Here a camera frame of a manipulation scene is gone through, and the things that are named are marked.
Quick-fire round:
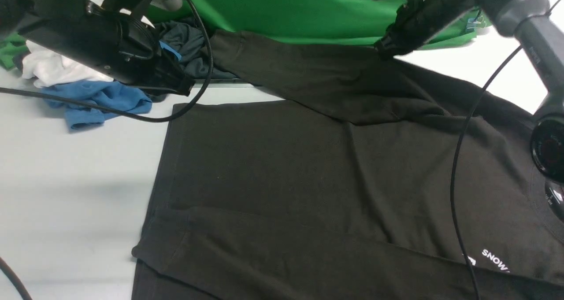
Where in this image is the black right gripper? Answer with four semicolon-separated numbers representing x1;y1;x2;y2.
374;0;468;60

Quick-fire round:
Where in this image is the green backdrop cloth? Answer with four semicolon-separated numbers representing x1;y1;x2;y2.
1;0;476;48

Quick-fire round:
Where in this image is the blue binder clip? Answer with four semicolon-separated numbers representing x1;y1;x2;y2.
465;10;487;32

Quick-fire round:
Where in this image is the white crumpled shirt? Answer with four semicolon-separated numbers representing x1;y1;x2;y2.
21;0;155;88

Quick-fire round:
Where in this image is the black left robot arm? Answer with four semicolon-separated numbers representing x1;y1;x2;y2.
1;0;195;96

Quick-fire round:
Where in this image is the dark teal crumpled shirt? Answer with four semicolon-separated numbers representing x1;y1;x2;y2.
149;17;209;86

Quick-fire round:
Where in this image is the black right camera cable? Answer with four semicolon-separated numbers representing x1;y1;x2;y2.
449;0;562;300

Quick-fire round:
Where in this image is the black camera cable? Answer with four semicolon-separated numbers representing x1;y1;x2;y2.
0;0;215;300
449;0;562;300

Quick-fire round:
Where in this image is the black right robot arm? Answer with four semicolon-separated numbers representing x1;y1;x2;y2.
375;0;564;220

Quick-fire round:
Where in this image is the blue crumpled shirt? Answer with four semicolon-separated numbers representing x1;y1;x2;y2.
40;79;165;130

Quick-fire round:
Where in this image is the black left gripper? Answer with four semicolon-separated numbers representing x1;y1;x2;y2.
86;4;195;96

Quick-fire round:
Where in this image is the black left camera cable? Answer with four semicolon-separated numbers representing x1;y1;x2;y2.
0;0;215;300

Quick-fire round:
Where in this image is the dark gray long-sleeve shirt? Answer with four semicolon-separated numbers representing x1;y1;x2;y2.
132;30;564;300

